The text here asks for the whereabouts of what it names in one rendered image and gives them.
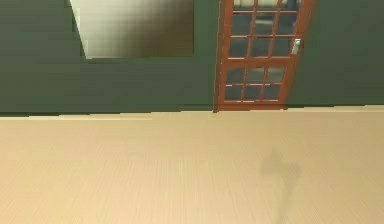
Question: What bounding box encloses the brown glass-paned room door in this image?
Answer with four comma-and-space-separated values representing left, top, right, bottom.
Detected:
213, 0, 319, 114

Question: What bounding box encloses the silver door handle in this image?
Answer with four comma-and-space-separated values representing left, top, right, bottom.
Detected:
291, 38, 302, 56

